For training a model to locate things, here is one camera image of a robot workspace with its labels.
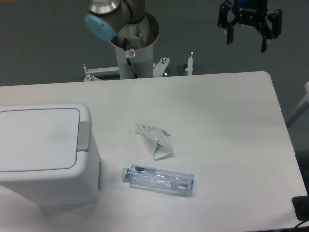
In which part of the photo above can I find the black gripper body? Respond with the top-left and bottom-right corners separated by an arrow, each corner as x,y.
232,0 -> 269,29

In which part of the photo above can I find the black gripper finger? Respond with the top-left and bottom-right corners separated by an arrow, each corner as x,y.
217,0 -> 240,44
257,9 -> 282,53

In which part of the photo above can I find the white plastic trash can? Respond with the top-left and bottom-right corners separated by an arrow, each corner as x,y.
0,103 -> 101,205

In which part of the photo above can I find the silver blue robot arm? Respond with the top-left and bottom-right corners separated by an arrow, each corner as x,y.
85,0 -> 282,53

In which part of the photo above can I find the crumpled white paper wrapper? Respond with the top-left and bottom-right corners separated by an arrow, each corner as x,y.
135,124 -> 173,160

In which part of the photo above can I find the clear plastic water bottle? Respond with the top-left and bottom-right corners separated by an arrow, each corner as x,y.
121,165 -> 194,195

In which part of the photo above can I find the black device at table corner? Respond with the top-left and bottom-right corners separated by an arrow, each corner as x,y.
292,196 -> 309,221

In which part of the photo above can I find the white frame at right edge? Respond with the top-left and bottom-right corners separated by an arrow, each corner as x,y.
285,82 -> 309,128

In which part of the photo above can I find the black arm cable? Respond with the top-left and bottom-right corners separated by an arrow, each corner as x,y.
123,37 -> 140,79

